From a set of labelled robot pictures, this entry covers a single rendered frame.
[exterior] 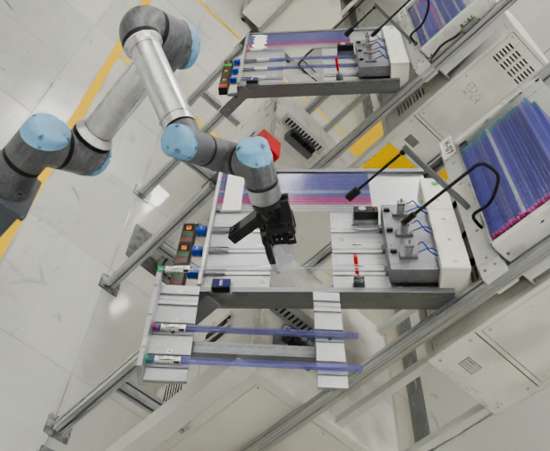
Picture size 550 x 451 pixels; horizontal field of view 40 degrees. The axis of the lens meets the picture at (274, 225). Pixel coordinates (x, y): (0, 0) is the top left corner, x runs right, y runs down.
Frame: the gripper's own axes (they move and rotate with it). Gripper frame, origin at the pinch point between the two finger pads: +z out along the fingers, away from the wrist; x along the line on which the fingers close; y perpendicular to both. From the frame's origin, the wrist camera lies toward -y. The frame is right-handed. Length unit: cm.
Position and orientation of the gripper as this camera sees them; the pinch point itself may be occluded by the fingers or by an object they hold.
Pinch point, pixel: (275, 267)
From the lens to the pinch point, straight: 187.5
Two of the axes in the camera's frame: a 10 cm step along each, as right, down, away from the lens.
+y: 9.8, -1.7, -1.2
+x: 0.1, -5.7, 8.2
